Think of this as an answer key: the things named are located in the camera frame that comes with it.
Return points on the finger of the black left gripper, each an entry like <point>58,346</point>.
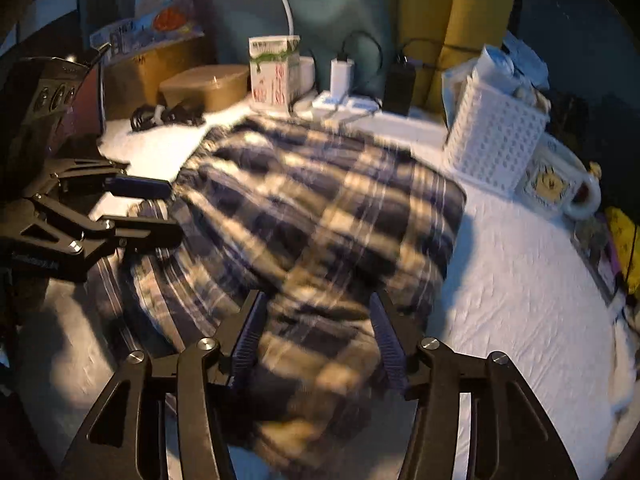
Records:
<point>100,229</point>
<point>105,177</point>

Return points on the snack bag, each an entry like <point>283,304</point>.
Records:
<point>155,23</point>

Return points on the white power strip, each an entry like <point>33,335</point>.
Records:
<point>323,106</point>

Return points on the white bear mug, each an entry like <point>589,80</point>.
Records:
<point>556,183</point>

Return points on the white green milk carton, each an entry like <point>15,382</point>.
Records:
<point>274,70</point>

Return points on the blue yellow plaid pants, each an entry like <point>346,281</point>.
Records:
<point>316,219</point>

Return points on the black power adapter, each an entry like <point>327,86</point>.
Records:
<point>399,85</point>

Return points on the white perforated plastic basket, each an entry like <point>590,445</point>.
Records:
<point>491,134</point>

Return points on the white charger adapter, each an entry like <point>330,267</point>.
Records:
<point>342,70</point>

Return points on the beige plastic container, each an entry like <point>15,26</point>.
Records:
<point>210,88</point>

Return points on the yellow curtain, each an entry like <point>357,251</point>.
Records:
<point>443,34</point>

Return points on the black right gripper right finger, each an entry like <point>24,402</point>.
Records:
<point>512,437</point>

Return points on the cardboard box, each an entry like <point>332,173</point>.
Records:
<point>135,81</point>

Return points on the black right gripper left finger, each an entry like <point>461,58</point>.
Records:
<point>123,435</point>

